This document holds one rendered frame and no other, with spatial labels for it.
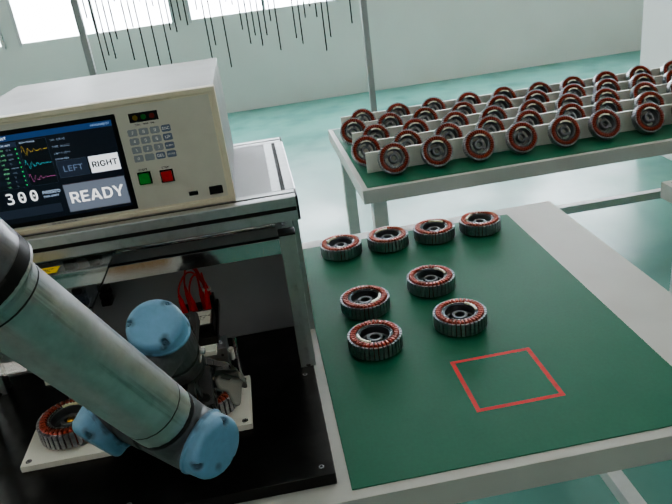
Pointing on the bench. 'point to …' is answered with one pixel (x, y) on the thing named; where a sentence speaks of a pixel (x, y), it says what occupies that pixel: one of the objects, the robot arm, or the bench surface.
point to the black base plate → (273, 373)
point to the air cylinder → (222, 350)
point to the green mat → (500, 311)
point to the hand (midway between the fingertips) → (202, 390)
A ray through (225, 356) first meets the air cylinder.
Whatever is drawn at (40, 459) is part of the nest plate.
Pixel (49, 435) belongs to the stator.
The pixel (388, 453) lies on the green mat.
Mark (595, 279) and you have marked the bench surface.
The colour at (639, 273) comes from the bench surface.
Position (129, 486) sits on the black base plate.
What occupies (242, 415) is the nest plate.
